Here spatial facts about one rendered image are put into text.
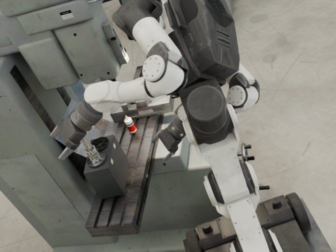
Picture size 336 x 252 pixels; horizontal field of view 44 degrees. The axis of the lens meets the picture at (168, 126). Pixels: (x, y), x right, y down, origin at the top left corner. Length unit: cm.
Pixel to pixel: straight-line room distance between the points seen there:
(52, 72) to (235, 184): 98
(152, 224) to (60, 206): 57
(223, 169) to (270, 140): 172
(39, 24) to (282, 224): 141
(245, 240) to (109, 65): 96
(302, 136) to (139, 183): 162
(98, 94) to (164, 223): 145
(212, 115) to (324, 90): 246
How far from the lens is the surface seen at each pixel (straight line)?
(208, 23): 139
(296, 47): 419
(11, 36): 199
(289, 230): 205
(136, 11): 136
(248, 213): 176
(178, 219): 257
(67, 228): 276
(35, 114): 216
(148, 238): 270
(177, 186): 232
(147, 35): 128
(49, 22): 186
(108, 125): 247
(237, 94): 159
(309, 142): 320
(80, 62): 195
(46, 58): 197
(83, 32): 185
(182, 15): 145
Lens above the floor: 227
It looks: 38 degrees down
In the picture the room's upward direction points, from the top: 24 degrees counter-clockwise
